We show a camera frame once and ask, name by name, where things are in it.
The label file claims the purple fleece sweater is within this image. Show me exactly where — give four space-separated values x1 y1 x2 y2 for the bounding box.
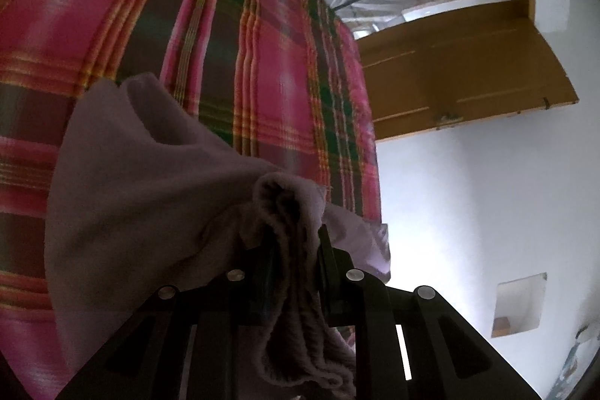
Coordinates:
45 74 390 399

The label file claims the wooden door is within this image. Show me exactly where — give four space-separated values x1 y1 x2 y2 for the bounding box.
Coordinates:
358 1 579 141

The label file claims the red green plaid blanket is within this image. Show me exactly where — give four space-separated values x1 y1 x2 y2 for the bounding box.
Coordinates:
1 0 380 399

